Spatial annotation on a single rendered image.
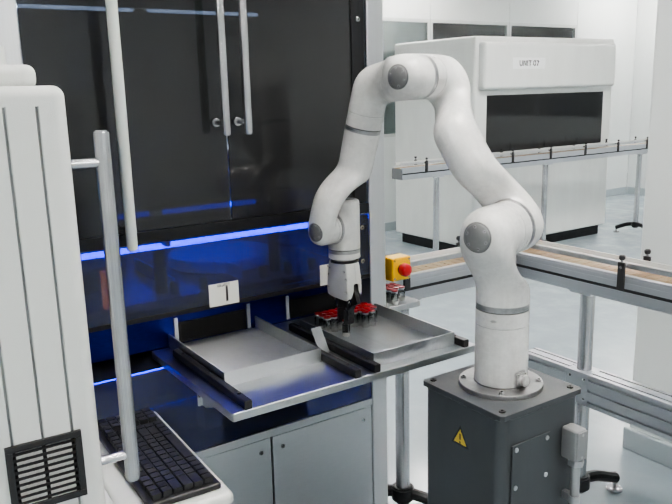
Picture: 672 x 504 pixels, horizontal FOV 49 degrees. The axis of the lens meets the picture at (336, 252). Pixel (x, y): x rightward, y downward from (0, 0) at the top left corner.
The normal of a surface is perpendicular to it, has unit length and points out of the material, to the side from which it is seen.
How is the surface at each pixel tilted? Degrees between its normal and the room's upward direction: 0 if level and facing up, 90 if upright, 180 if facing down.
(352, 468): 90
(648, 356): 90
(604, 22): 90
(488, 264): 128
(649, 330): 90
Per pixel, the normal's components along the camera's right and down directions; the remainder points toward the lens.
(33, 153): 0.53, 0.17
